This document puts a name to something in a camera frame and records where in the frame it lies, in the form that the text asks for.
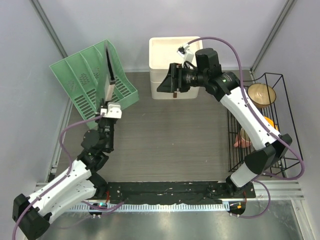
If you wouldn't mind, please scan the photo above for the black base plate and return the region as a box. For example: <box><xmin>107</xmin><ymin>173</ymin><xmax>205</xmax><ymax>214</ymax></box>
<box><xmin>89</xmin><ymin>181</ymin><xmax>256</xmax><ymax>205</ymax></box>

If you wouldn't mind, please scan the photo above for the wooden bowl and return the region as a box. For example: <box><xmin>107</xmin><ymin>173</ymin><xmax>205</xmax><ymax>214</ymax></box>
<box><xmin>247</xmin><ymin>83</ymin><xmax>277</xmax><ymax>109</ymax></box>

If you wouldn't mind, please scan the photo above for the white cable duct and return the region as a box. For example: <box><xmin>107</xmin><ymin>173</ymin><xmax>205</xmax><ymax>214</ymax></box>
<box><xmin>67</xmin><ymin>202</ymin><xmax>231</xmax><ymax>213</ymax></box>

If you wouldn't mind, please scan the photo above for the black notebook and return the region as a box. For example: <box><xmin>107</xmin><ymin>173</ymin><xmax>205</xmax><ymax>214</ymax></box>
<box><xmin>105</xmin><ymin>47</ymin><xmax>116</xmax><ymax>85</ymax></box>

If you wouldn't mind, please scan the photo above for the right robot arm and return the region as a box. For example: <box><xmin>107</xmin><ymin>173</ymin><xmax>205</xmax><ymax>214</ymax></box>
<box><xmin>157</xmin><ymin>47</ymin><xmax>292</xmax><ymax>198</ymax></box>

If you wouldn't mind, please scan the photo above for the white drawer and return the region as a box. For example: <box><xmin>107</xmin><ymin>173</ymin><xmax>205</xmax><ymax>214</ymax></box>
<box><xmin>150</xmin><ymin>82</ymin><xmax>200</xmax><ymax>100</ymax></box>

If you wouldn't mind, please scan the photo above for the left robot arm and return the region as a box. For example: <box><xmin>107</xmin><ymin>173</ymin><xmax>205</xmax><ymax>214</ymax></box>
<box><xmin>11</xmin><ymin>115</ymin><xmax>117</xmax><ymax>240</ymax></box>

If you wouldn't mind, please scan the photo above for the white drawer cabinet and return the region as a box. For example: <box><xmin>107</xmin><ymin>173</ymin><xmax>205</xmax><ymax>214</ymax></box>
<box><xmin>149</xmin><ymin>36</ymin><xmax>198</xmax><ymax>84</ymax></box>

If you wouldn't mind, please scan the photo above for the white eraser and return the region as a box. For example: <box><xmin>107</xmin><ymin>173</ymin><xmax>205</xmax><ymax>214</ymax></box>
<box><xmin>104</xmin><ymin>78</ymin><xmax>116</xmax><ymax>102</ymax></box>

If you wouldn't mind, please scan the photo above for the pink cup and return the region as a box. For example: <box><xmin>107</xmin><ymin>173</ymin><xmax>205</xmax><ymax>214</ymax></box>
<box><xmin>233</xmin><ymin>127</ymin><xmax>252</xmax><ymax>149</ymax></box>

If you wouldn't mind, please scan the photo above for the black wire rack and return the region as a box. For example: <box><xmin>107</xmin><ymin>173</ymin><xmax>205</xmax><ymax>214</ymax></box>
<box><xmin>227</xmin><ymin>72</ymin><xmax>303</xmax><ymax>178</ymax></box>

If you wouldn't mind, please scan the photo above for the orange bowl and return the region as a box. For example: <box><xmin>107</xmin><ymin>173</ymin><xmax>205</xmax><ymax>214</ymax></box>
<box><xmin>264</xmin><ymin>116</ymin><xmax>279</xmax><ymax>131</ymax></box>

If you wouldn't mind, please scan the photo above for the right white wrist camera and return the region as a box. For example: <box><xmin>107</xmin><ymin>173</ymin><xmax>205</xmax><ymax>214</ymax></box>
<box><xmin>177</xmin><ymin>43</ymin><xmax>195</xmax><ymax>64</ymax></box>

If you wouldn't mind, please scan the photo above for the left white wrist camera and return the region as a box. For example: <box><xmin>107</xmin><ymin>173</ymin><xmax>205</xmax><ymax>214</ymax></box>
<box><xmin>99</xmin><ymin>102</ymin><xmax>122</xmax><ymax>119</ymax></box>

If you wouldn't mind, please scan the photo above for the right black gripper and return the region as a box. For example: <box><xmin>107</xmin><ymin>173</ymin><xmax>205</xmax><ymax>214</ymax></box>
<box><xmin>157</xmin><ymin>63</ymin><xmax>208</xmax><ymax>94</ymax></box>

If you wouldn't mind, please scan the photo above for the green file organizer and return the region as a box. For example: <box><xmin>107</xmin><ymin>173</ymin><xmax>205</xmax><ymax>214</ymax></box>
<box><xmin>50</xmin><ymin>39</ymin><xmax>139</xmax><ymax>120</ymax></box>

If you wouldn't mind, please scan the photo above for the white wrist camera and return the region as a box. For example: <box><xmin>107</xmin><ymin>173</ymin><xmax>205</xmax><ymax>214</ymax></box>
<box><xmin>99</xmin><ymin>102</ymin><xmax>122</xmax><ymax>119</ymax></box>
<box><xmin>177</xmin><ymin>43</ymin><xmax>195</xmax><ymax>64</ymax></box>

